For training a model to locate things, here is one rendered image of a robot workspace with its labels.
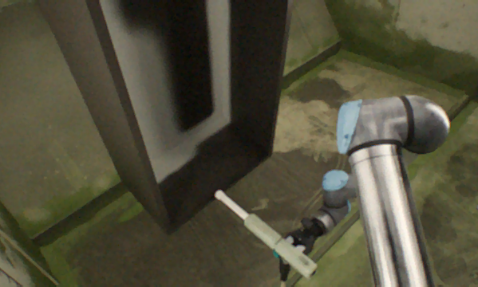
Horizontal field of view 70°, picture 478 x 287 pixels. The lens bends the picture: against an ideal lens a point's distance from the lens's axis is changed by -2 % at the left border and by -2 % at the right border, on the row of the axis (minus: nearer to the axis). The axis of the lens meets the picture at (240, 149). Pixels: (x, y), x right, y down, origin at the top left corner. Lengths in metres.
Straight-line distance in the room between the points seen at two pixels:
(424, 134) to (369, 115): 0.13
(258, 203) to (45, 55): 1.44
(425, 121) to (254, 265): 1.19
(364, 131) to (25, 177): 1.79
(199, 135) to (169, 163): 0.21
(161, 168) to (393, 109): 1.10
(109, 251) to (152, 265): 0.27
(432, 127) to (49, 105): 1.87
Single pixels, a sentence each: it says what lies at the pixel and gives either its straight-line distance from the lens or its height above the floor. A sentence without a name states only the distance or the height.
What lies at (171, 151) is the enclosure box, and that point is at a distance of 1.67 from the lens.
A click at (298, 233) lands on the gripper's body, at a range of 1.31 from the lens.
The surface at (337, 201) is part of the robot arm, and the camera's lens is 1.35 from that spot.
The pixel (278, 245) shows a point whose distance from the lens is 1.22.
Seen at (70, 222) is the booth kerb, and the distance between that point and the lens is 2.21.
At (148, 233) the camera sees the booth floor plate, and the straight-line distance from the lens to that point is 2.02.
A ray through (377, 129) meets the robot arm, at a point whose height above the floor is 1.11.
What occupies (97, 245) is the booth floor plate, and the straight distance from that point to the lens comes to 2.11.
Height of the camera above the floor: 1.61
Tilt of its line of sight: 43 degrees down
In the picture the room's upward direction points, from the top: 10 degrees counter-clockwise
